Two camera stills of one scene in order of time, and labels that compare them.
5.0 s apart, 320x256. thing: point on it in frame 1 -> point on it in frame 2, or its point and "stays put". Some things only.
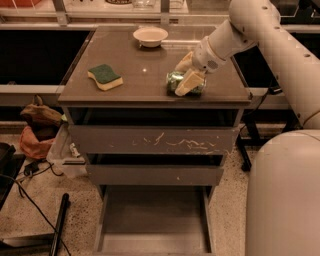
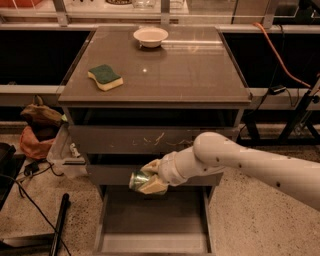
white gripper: x=204 y=57 -> x=167 y=172
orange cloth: x=32 y=147 stays put
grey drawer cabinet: x=130 y=132 stays put
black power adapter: x=274 y=90 stays put
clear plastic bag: x=64 y=153 stays put
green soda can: x=174 y=78 -> x=138 y=179
